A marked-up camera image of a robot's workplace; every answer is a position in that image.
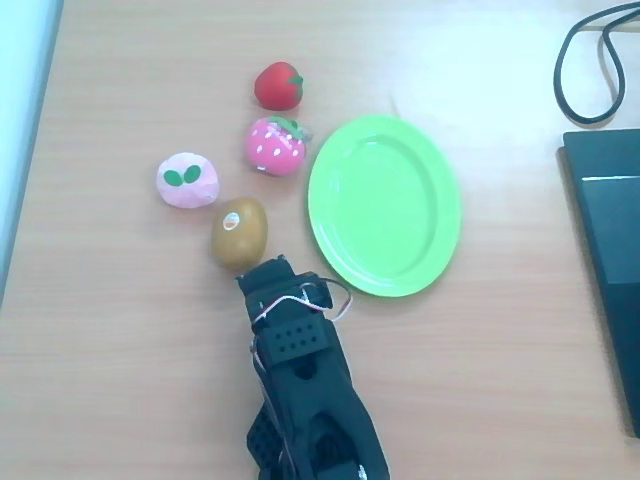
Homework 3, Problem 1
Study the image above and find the black looped cable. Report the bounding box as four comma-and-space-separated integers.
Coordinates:
553, 0, 640, 125

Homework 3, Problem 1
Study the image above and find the pink plush peach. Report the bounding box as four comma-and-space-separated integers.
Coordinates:
155, 152, 221, 209

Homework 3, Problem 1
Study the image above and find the black laptop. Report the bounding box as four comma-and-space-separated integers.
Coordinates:
557, 128, 640, 441

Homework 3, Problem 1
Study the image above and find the red plush tomato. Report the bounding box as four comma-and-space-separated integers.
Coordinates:
253, 61, 305, 110

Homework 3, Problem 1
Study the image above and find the brown kiwi toy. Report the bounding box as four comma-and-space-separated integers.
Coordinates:
209, 196, 270, 271

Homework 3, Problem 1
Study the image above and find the green oval plate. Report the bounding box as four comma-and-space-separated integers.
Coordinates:
307, 114, 462, 299

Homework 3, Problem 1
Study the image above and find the pink plush strawberry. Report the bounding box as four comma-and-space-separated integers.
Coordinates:
243, 115, 314, 177

